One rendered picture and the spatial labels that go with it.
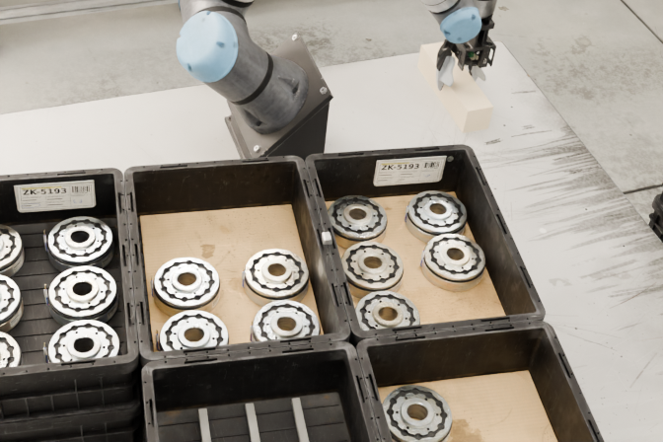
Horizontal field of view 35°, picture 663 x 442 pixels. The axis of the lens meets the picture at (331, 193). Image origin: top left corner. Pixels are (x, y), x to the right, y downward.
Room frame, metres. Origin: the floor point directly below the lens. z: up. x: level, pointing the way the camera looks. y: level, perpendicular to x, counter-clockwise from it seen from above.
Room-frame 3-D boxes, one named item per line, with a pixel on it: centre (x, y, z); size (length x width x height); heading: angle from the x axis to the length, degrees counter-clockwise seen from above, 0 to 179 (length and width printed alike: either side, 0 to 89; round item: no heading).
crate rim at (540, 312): (1.18, -0.14, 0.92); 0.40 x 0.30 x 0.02; 16
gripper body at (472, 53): (1.82, -0.25, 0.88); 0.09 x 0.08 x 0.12; 25
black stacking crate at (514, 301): (1.18, -0.14, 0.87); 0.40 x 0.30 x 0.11; 16
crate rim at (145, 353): (1.09, 0.14, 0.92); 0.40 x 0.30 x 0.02; 16
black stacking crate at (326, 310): (1.09, 0.14, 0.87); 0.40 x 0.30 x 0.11; 16
